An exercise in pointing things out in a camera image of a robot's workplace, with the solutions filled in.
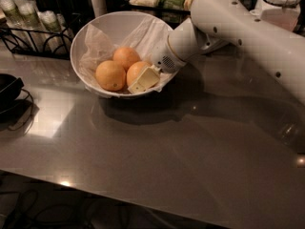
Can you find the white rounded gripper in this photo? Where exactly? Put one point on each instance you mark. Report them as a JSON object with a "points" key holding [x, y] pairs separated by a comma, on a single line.
{"points": [[162, 58]]}

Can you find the orange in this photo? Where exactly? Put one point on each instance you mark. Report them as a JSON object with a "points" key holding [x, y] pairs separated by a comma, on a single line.
{"points": [[110, 76], [134, 71], [126, 56]]}

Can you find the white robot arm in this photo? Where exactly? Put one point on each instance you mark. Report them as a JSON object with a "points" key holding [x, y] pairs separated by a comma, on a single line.
{"points": [[215, 23]]}

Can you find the translucent plastic bowl liner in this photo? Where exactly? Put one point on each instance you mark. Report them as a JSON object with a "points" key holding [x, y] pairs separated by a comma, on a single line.
{"points": [[95, 45]]}

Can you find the white bowl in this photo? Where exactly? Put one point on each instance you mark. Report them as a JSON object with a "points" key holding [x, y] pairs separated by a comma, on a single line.
{"points": [[111, 23]]}

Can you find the green packet stack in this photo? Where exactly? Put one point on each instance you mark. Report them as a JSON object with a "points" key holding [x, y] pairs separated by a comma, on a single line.
{"points": [[171, 4]]}

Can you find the cream packet stack right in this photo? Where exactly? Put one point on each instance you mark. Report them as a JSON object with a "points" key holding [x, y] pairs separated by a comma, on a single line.
{"points": [[187, 4]]}

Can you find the black condiment shelf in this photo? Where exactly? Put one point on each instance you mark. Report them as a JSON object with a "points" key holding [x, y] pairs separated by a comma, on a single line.
{"points": [[158, 11]]}

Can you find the white cylindrical container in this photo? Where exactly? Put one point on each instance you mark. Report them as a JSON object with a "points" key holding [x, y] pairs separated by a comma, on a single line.
{"points": [[97, 0]]}

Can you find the right paper cup stack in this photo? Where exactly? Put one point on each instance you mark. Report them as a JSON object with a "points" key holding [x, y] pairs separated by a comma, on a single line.
{"points": [[52, 23]]}

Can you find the paper cup stack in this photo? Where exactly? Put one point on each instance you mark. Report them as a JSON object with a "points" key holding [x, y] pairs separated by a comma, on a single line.
{"points": [[12, 13], [52, 23], [32, 23]]}

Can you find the middle paper cup stack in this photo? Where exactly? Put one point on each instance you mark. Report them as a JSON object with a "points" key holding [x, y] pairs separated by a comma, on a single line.
{"points": [[32, 23]]}

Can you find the black pan on stand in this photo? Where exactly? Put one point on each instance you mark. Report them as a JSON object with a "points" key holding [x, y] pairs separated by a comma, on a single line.
{"points": [[16, 103]]}

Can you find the white appliance with lid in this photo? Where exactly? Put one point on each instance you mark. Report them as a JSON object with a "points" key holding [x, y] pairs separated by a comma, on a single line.
{"points": [[282, 13]]}

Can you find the left paper cup stack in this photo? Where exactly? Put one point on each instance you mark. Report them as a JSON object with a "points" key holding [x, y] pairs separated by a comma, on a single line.
{"points": [[12, 13]]}

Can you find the black wire cup rack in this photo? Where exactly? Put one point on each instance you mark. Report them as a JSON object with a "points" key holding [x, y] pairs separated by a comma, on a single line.
{"points": [[17, 41]]}

